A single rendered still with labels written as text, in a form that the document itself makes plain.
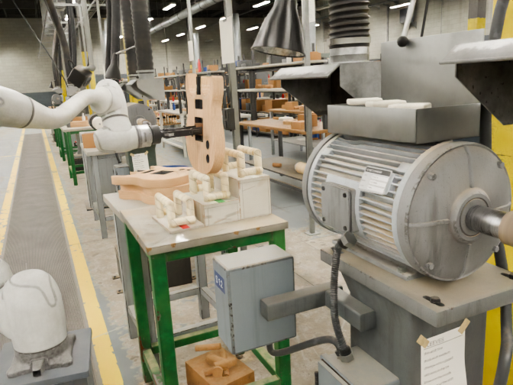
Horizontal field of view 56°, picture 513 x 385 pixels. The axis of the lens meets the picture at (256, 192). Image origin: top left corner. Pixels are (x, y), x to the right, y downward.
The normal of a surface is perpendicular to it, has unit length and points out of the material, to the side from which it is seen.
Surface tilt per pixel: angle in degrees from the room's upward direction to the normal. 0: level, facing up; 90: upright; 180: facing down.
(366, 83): 90
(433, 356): 90
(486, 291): 0
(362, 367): 0
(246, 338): 90
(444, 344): 89
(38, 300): 75
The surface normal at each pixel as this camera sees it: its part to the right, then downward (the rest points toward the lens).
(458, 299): -0.05, -0.97
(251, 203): 0.46, 0.18
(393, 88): -0.91, 0.15
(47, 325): 0.75, 0.08
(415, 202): -0.05, 0.07
